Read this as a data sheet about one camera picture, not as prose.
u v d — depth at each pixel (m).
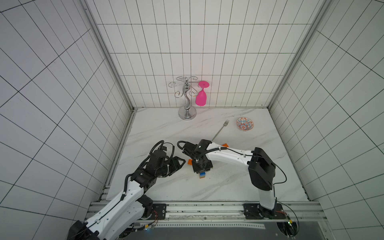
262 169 0.47
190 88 0.97
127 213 0.56
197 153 0.60
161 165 0.63
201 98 1.03
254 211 0.72
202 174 0.81
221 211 0.74
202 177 0.84
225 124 1.10
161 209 0.74
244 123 1.07
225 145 0.98
